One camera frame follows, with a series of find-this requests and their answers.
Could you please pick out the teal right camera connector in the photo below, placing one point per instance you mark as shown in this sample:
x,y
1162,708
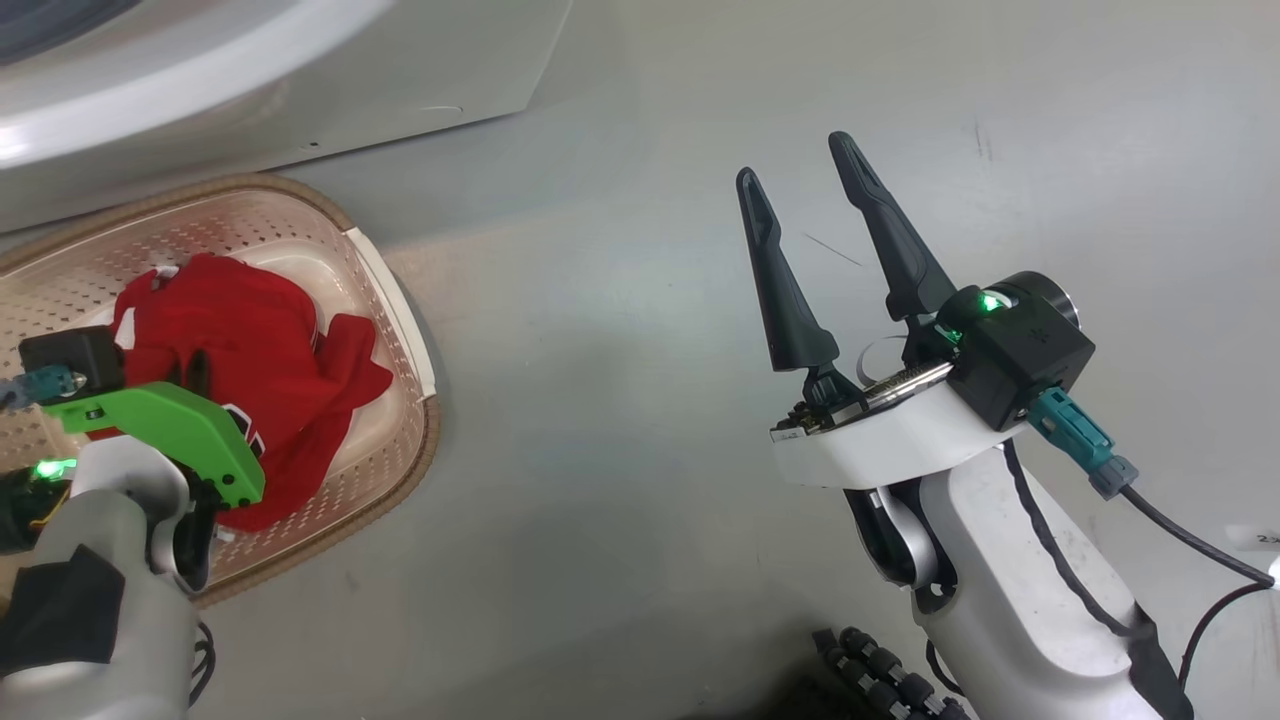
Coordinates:
x,y
1080,440

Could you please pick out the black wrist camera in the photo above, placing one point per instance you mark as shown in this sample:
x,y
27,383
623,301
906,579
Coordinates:
x,y
1030,360
75,358

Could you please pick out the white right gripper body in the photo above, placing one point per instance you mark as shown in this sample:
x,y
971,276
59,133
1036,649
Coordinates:
x,y
900,440

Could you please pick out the cream perforated laundry basket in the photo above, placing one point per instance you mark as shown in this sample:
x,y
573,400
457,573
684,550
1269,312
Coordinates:
x,y
380,300

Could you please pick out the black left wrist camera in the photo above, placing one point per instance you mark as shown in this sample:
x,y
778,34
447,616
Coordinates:
x,y
75,358

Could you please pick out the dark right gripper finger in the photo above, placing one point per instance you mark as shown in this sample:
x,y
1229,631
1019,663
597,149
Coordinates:
x,y
790,310
900,260

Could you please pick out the red garment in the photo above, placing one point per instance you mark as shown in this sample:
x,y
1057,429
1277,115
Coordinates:
x,y
270,340

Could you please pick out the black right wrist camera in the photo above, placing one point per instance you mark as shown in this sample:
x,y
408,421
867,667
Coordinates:
x,y
1030,360

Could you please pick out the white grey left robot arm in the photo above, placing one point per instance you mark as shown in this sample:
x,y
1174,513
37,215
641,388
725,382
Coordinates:
x,y
90,620

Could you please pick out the teal camera connector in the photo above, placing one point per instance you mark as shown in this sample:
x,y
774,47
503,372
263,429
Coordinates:
x,y
1080,440
40,385

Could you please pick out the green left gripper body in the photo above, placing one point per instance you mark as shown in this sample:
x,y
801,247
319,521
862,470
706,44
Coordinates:
x,y
170,415

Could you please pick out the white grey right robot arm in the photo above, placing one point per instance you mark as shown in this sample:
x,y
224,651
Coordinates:
x,y
1010,600

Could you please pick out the teal left camera connector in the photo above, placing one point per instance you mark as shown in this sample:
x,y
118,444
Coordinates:
x,y
40,385

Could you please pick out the white front-load washing machine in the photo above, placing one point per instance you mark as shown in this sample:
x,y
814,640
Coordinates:
x,y
300,90

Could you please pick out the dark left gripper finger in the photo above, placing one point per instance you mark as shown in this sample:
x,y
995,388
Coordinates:
x,y
196,372

